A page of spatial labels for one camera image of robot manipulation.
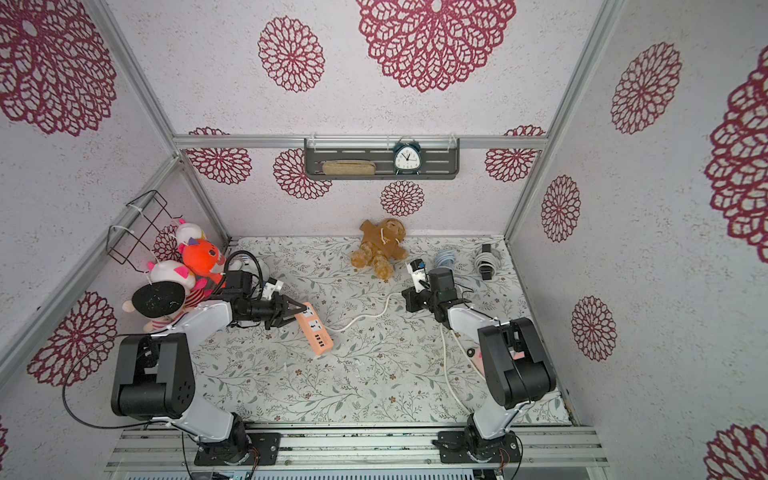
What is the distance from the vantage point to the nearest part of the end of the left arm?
2.59 ft

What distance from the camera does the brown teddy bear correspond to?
1021 mm

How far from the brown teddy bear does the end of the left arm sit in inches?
10.6
